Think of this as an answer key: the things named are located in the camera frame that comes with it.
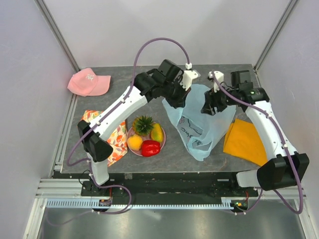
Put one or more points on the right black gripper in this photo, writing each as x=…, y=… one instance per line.
x=212, y=100

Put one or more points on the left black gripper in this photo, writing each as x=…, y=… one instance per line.
x=180, y=102

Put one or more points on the light blue plastic bag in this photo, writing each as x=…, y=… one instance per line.
x=199, y=132

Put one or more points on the fake pineapple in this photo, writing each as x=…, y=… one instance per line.
x=143, y=125

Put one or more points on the fake mango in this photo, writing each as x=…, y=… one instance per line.
x=157, y=133

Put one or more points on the fake red pepper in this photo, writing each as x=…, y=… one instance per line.
x=150, y=148

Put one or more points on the fake peach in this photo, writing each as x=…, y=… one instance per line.
x=135, y=142

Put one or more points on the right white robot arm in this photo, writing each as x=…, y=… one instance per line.
x=285, y=167

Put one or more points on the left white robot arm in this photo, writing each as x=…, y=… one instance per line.
x=168, y=81

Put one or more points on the orange folded cloth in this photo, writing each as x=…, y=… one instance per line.
x=243, y=141

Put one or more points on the pink plate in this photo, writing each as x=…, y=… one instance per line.
x=148, y=137

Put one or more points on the floral patterned cloth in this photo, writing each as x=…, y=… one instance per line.
x=117, y=140

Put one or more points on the pink cap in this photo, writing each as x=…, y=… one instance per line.
x=87, y=83

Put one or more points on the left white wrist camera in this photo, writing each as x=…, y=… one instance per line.
x=188, y=76

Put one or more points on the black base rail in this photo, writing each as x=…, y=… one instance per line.
x=215, y=184

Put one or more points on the slotted cable duct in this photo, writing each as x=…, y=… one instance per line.
x=225, y=204

